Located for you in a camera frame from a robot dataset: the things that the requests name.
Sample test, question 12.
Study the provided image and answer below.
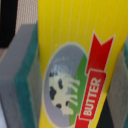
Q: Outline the beige striped placemat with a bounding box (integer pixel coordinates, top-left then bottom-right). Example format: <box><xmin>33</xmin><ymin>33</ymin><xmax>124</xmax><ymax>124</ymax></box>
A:
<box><xmin>14</xmin><ymin>0</ymin><xmax>39</xmax><ymax>34</ymax></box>

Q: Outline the yellow toy butter box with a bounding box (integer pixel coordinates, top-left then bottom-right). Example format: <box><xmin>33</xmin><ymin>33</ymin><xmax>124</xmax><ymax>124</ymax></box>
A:
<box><xmin>38</xmin><ymin>0</ymin><xmax>128</xmax><ymax>128</ymax></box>

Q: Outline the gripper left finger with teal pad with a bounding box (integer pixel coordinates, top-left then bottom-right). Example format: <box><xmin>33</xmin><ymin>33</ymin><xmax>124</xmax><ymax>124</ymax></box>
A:
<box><xmin>0</xmin><ymin>24</ymin><xmax>41</xmax><ymax>128</ymax></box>

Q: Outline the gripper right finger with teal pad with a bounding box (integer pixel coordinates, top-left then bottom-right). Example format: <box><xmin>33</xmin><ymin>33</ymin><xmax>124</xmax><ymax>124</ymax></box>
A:
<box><xmin>107</xmin><ymin>37</ymin><xmax>128</xmax><ymax>128</ymax></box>

